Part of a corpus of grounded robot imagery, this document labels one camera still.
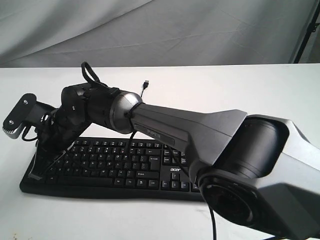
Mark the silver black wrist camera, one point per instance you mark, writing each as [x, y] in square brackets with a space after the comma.
[27, 113]

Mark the black tripod stand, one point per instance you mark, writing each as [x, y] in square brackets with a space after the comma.
[311, 28]

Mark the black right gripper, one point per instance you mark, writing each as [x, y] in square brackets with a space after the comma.
[59, 134]

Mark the black acer keyboard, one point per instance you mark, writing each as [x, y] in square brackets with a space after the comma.
[116, 168]

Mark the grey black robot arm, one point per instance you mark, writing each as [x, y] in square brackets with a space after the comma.
[256, 171]

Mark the grey backdrop cloth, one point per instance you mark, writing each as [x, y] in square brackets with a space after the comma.
[151, 33]

